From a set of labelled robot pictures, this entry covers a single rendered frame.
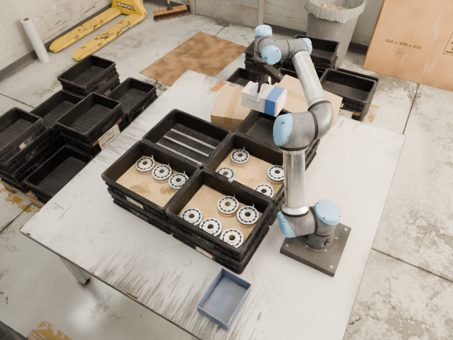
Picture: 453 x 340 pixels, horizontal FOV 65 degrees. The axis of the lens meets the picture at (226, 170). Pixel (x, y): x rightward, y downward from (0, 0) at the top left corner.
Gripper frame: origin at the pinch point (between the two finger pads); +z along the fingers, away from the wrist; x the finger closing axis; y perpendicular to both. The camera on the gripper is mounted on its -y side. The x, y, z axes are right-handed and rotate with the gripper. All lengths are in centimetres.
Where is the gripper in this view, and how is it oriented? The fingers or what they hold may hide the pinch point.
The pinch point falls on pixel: (263, 94)
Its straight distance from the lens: 185.5
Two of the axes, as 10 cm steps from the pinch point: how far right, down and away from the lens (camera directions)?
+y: -8.8, -3.4, 3.4
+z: 0.3, 6.6, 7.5
